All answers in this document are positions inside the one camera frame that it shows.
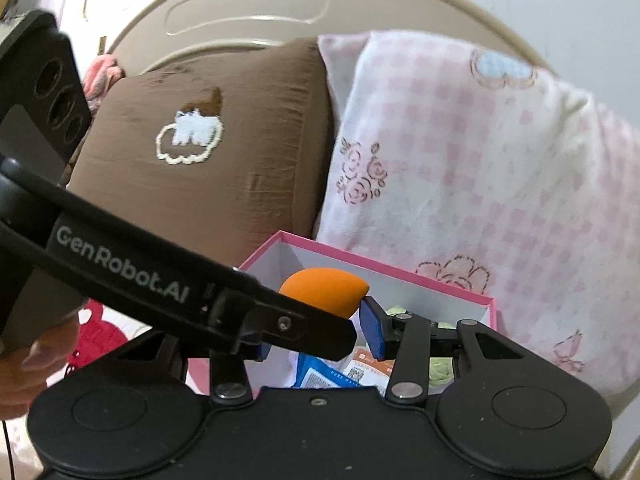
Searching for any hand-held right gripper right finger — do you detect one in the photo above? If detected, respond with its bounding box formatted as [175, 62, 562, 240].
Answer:
[360, 296, 519, 406]

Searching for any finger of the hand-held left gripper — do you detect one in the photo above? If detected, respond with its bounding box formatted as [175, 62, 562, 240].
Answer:
[209, 268, 359, 362]

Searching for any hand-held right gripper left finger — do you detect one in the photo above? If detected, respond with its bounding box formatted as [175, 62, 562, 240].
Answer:
[117, 332, 275, 407]

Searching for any orange white small box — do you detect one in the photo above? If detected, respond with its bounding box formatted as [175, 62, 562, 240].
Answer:
[349, 347, 397, 397]

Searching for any orange makeup sponge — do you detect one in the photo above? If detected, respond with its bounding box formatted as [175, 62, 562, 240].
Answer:
[278, 268, 371, 322]

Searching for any blue packet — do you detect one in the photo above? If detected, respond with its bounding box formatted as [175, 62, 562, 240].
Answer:
[291, 352, 387, 391]

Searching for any pink cardboard box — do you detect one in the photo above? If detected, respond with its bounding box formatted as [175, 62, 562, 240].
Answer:
[186, 230, 499, 397]

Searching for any green yarn ball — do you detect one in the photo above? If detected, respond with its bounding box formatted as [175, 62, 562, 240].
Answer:
[382, 304, 455, 395]

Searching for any person's left hand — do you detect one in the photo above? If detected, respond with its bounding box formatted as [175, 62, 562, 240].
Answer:
[0, 317, 82, 419]

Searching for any red bear printed blanket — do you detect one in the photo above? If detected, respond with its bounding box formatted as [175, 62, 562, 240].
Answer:
[42, 299, 153, 388]

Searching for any brown pillow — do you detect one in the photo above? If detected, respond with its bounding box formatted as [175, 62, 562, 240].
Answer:
[64, 37, 335, 267]

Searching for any grey rabbit plush toy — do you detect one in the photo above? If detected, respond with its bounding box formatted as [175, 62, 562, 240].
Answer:
[81, 54, 125, 112]

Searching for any pink checked pillow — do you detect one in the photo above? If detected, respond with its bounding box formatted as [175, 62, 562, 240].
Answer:
[312, 30, 640, 397]

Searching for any black cable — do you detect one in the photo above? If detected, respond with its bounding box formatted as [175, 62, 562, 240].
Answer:
[0, 417, 17, 480]

